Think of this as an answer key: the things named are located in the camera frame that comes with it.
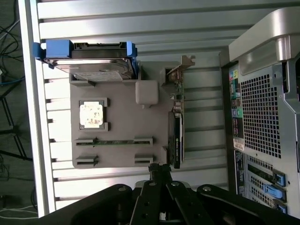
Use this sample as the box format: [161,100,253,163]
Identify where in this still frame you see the green RAM stick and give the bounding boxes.
[93,139,141,145]

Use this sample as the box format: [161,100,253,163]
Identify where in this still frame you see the grey parts rack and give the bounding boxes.
[69,60,186,169]

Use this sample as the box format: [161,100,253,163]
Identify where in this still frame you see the blue expansion slot latch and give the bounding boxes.
[272,170,288,188]
[276,201,288,214]
[264,184,287,200]

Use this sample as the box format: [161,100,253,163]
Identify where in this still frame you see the silver CPU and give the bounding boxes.
[79,100,105,129]

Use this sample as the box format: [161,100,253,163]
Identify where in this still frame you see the open grey PC case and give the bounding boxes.
[219,6,300,218]

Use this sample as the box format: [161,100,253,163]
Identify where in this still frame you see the black tripod legs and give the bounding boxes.
[0,93,33,162]

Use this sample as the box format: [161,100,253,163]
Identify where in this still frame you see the hard disk with blue bracket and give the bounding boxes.
[32,39,139,82]

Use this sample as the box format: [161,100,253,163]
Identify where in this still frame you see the grey case handle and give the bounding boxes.
[228,6,300,76]

